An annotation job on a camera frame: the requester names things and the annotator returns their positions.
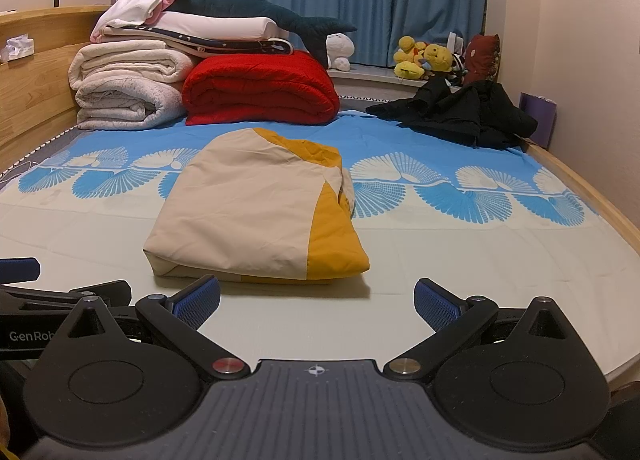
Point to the wooden bed side rail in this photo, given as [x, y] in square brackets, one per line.
[595, 195]

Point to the dark red cushion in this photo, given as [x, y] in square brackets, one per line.
[481, 58]

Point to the purple paper bag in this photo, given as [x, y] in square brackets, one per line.
[539, 118]

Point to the red folded blanket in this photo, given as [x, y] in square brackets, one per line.
[260, 88]

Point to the cream folded quilt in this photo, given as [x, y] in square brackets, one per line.
[130, 60]

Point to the grey mattress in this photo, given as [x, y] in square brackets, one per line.
[40, 148]

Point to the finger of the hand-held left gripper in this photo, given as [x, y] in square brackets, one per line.
[75, 292]
[19, 270]

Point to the white plush toy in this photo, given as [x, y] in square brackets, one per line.
[341, 50]

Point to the wooden headboard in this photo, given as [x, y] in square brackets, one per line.
[35, 100]

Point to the yellow bear plush toy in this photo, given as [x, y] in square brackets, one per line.
[437, 58]

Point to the tissue packet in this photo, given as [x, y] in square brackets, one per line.
[17, 48]

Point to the beige and yellow hooded jacket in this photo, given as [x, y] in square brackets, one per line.
[240, 210]

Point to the white pillow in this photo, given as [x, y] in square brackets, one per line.
[220, 25]

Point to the folded white and pink linens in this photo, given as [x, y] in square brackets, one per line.
[230, 44]

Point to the grey window sill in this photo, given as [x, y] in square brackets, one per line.
[380, 85]

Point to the grey white fleece blanket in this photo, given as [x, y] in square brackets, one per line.
[125, 105]

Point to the white and pink cloth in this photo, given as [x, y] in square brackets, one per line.
[135, 8]

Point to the dark teal shark plush toy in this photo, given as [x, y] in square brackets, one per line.
[235, 3]

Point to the blue and white printed bed sheet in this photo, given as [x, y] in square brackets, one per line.
[450, 250]

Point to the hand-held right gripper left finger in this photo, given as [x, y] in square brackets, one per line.
[197, 302]

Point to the pile of black clothes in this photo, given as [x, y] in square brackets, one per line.
[460, 115]

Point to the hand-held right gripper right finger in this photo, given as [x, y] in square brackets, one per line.
[437, 305]

